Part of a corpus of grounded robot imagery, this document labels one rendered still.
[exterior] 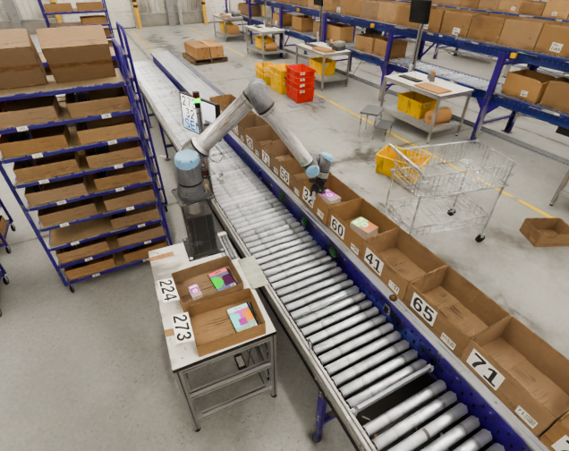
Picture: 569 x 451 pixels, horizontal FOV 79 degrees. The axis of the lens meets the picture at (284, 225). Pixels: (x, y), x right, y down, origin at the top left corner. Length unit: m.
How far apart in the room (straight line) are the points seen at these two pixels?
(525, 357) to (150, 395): 2.30
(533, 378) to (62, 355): 3.08
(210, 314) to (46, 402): 1.44
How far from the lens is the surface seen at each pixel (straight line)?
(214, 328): 2.08
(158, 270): 2.51
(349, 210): 2.57
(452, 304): 2.20
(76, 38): 2.89
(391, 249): 2.42
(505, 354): 2.11
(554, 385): 2.12
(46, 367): 3.32
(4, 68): 2.97
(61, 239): 3.49
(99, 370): 3.11
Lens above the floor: 2.42
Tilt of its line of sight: 38 degrees down
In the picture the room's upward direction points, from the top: straight up
